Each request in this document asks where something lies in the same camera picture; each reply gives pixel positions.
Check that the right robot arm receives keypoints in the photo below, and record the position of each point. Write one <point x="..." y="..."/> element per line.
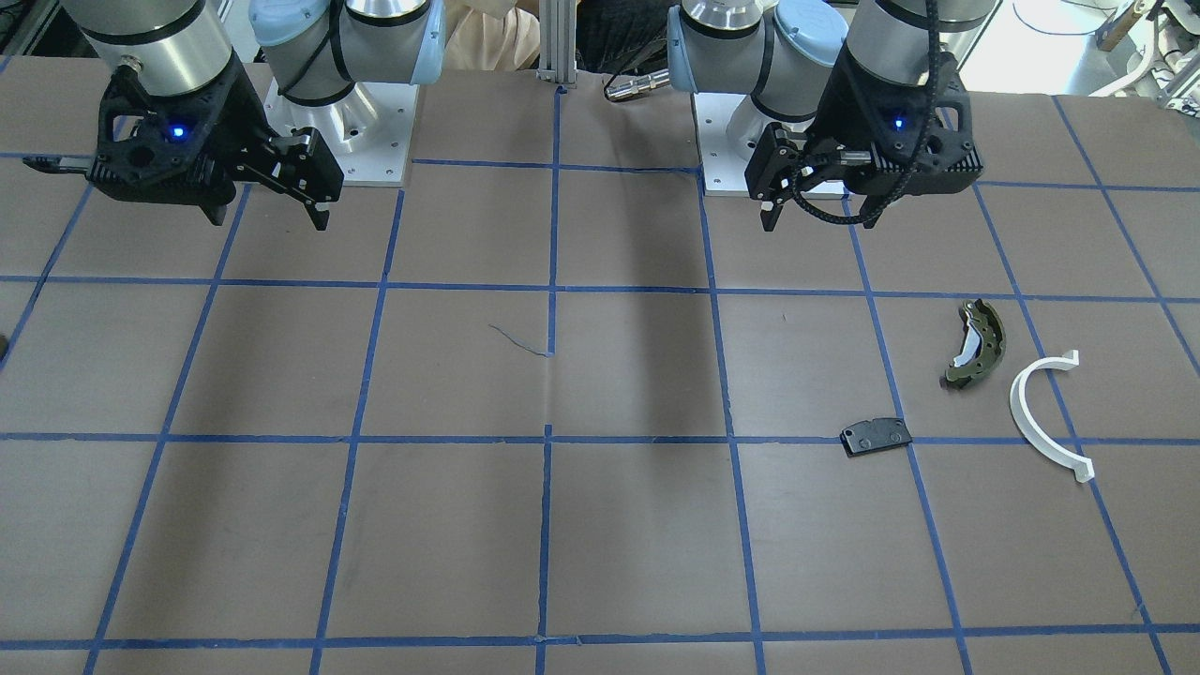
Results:
<point x="318" y="50"/>

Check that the aluminium frame post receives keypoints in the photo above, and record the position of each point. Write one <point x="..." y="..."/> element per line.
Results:
<point x="557" y="57"/>

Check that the olive green brake shoe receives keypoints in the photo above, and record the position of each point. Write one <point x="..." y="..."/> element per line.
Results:
<point x="984" y="346"/>

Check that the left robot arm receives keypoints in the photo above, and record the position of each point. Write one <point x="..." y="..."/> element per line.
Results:
<point x="782" y="57"/>

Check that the black brake pad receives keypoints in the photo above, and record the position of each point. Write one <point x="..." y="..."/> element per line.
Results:
<point x="875" y="435"/>

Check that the metal handle tool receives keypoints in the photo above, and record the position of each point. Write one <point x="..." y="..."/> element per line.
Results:
<point x="638" y="87"/>

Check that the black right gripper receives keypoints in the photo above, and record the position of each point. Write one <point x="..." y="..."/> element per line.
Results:
<point x="240" y="120"/>

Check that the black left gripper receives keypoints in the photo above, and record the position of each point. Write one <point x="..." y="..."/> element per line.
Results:
<point x="837" y="120"/>

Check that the person in beige shirt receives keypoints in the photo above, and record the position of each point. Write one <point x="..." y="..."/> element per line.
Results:
<point x="492" y="35"/>

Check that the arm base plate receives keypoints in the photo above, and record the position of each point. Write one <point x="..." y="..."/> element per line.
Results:
<point x="369" y="131"/>
<point x="728" y="126"/>

